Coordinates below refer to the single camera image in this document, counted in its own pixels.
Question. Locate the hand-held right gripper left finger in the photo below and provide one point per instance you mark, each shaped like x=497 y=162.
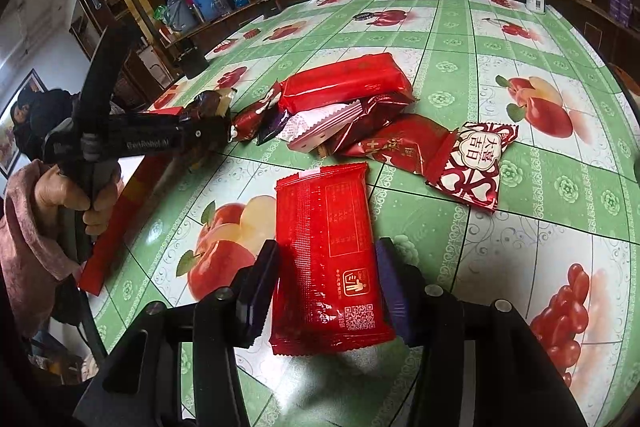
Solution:
x=259 y=288

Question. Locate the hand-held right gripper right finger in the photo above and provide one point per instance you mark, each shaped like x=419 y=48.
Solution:
x=395 y=293

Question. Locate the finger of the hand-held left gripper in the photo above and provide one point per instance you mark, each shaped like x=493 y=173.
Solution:
x=212 y=131

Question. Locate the brown snack packet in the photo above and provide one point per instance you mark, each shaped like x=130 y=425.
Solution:
x=215 y=99

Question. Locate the dark red nut snack packet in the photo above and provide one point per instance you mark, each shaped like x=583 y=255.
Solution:
x=247 y=119

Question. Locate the black snack packet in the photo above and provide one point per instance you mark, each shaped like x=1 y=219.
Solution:
x=272 y=128

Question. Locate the red gift box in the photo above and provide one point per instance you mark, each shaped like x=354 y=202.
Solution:
x=125 y=204

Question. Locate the pink patterned snack packet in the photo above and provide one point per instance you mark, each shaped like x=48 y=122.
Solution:
x=325 y=123

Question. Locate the red gold-lettered snack packet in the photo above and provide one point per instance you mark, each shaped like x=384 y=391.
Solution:
x=400 y=148

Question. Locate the red white patterned snack packet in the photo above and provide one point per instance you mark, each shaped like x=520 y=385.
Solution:
x=472 y=168

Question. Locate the person's left forearm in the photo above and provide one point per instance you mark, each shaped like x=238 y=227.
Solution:
x=25 y=257

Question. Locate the person's left hand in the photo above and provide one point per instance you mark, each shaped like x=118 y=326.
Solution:
x=65 y=193

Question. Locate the black cup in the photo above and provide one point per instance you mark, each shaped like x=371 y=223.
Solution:
x=192 y=58
x=270 y=8

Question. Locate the dark cloth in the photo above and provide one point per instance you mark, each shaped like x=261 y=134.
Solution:
x=45 y=109

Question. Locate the grey kettle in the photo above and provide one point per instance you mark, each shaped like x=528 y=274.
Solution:
x=177 y=14

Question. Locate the thick red snack packet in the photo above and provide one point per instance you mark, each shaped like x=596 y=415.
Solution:
x=345 y=82

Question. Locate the green fruit-print tablecloth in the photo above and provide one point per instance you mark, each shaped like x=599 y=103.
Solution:
x=450 y=57

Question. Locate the framed wall picture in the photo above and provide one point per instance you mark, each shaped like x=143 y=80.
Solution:
x=12 y=142

